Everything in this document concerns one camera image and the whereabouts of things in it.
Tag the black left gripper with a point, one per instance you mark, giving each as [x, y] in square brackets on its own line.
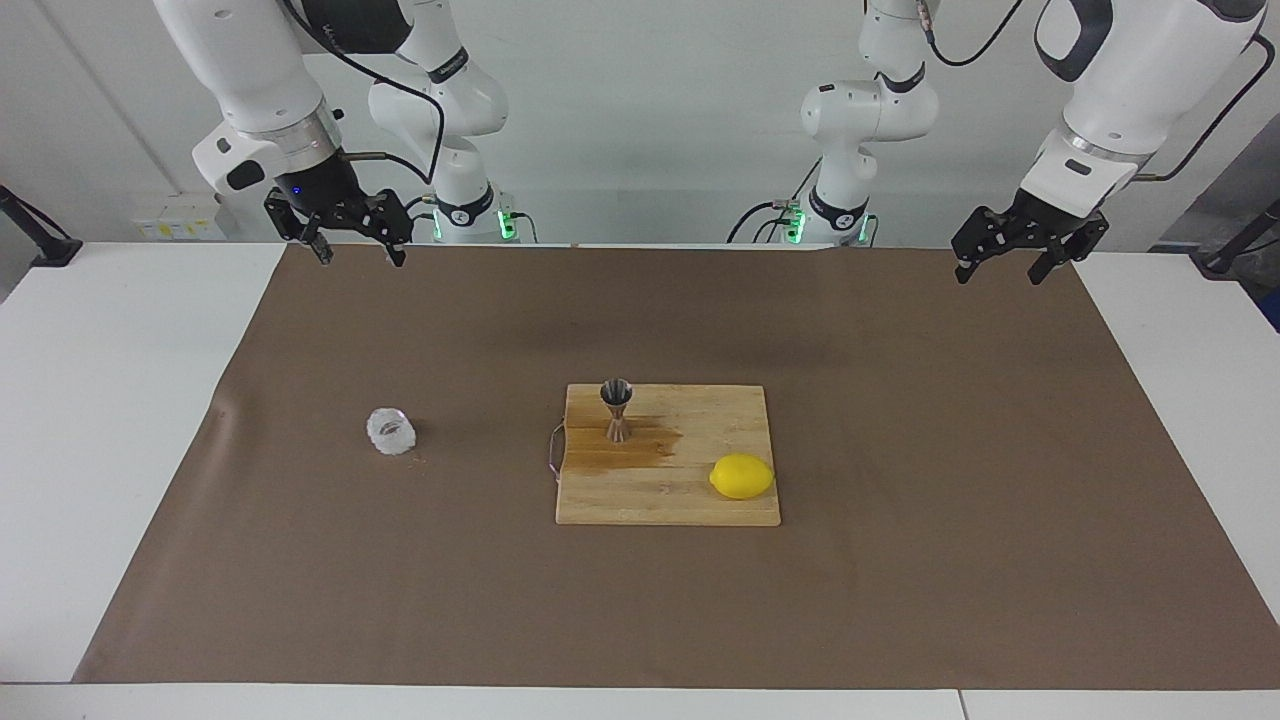
[1045, 225]

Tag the yellow lemon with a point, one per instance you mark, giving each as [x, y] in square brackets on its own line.
[742, 477]

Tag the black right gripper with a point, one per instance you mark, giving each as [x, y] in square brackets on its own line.
[325, 195]

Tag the frosted clear glass cup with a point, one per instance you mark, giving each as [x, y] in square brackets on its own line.
[390, 443]

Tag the steel double jigger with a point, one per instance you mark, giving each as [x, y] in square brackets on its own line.
[616, 395]

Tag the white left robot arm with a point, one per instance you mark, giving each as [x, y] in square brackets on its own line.
[1130, 60]

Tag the brown paper table mat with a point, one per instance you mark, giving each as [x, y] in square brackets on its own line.
[900, 600]

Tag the black clamp stand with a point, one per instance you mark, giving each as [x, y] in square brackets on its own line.
[55, 250]
[1215, 262]

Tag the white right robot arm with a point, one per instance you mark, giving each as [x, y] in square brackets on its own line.
[250, 70]

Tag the white socket box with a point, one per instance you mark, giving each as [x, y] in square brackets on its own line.
[175, 222]

